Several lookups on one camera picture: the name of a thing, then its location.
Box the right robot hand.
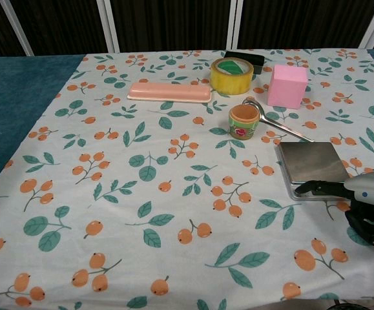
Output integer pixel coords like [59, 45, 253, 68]
[295, 169, 374, 249]

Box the small painted wooden cup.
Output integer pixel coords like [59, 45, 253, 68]
[227, 103, 259, 141]

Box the small digital scale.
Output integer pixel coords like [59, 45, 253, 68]
[276, 141, 352, 203]

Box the metal spoon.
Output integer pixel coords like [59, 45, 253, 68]
[242, 96, 315, 143]

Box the pink cube block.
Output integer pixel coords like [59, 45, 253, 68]
[266, 63, 309, 110]

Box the black rectangular box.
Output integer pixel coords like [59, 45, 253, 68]
[223, 50, 265, 76]

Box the yellow packing tape roll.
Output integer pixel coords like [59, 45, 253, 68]
[209, 57, 255, 96]

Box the pink pencil case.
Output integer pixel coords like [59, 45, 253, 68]
[127, 81, 213, 105]

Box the floral fruit print tablecloth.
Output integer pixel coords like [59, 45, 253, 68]
[0, 48, 374, 310]

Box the black partition screen white frame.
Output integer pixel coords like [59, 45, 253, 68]
[0, 0, 374, 58]

